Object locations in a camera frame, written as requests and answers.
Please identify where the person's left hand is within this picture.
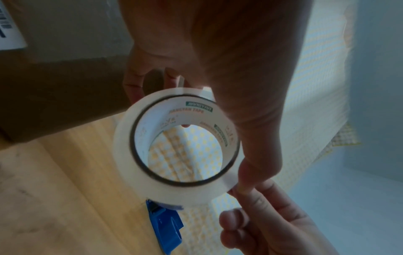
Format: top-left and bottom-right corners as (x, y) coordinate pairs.
(118, 0), (312, 197)

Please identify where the person's right hand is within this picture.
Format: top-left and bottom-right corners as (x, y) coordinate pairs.
(219, 179), (343, 255)

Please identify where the clear tape roll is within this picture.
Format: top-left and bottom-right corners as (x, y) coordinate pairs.
(112, 87), (244, 207)

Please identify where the brown cardboard box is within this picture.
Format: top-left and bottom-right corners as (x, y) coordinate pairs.
(0, 0), (167, 144)

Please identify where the blue tape dispenser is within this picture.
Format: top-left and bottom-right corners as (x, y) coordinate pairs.
(145, 199), (185, 255)

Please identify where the yellow checkered cloth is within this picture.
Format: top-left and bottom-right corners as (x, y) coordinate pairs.
(148, 0), (363, 255)

